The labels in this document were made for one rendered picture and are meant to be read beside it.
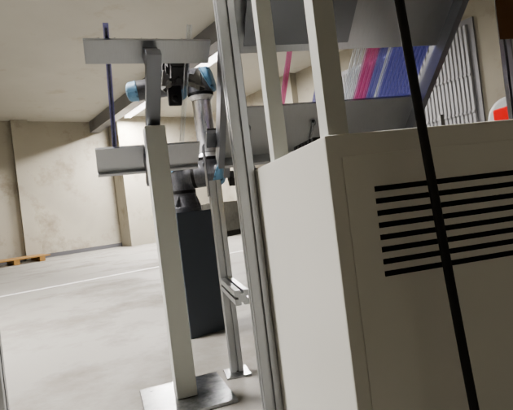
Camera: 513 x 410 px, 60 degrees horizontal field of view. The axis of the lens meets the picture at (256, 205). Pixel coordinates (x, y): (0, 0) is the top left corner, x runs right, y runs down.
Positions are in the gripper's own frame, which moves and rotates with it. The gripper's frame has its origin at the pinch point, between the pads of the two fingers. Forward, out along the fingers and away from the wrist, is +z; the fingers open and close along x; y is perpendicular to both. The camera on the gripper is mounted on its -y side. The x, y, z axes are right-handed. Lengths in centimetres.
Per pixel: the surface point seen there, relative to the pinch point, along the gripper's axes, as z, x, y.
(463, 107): -277, 407, -124
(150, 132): 11.3, -12.4, -8.0
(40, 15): -418, -65, -55
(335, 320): 98, 0, 1
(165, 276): 35, -13, -43
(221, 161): 9.1, 10.1, -20.5
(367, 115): 12, 60, -6
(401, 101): 14, 71, -1
